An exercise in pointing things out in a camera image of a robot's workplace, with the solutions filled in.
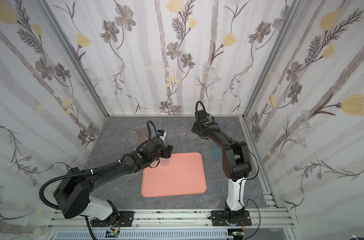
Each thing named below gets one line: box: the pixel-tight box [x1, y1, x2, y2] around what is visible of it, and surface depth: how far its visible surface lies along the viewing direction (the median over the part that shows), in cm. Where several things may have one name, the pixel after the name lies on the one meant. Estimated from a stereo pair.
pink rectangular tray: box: [141, 152, 207, 198], surface depth 90 cm
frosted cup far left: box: [125, 129, 138, 144], surface depth 106 cm
